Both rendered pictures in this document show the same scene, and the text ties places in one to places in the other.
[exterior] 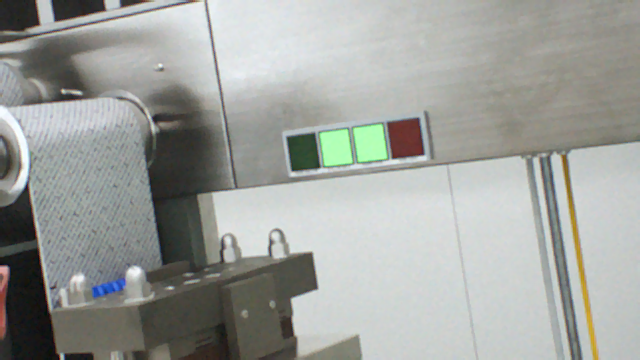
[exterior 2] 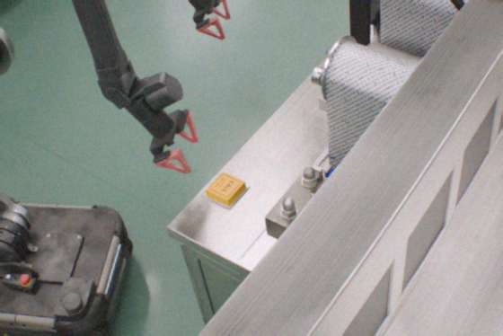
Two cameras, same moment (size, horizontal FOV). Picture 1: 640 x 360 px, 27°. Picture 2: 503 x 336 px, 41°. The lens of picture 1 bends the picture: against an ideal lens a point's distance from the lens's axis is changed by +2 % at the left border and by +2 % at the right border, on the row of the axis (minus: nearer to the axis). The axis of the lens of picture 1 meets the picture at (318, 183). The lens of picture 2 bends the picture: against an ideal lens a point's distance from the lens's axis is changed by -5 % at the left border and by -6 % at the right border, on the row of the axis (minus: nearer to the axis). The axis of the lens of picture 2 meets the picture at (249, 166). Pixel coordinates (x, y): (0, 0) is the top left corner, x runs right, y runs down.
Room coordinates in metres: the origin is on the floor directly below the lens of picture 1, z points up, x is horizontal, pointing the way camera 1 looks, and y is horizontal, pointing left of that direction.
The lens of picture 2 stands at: (1.82, -0.69, 2.16)
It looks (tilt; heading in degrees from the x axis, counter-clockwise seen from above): 46 degrees down; 97
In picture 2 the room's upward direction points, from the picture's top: 9 degrees counter-clockwise
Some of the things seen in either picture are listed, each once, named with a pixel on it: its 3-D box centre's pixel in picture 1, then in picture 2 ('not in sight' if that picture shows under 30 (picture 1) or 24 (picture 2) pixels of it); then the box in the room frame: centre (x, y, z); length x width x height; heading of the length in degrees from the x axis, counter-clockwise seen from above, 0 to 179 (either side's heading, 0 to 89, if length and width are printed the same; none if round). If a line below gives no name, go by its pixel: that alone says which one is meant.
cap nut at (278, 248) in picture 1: (277, 242); not in sight; (2.03, 0.08, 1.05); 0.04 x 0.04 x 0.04
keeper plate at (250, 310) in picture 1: (253, 317); not in sight; (1.89, 0.12, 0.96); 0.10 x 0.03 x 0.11; 145
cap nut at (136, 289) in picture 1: (136, 283); (288, 206); (1.77, 0.26, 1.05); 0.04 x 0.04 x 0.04
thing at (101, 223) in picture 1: (100, 233); (376, 155); (1.96, 0.33, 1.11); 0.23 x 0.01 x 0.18; 145
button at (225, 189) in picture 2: not in sight; (225, 189); (1.61, 0.45, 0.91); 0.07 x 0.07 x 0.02; 55
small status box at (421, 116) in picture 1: (354, 145); not in sight; (1.94, -0.06, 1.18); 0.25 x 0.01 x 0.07; 55
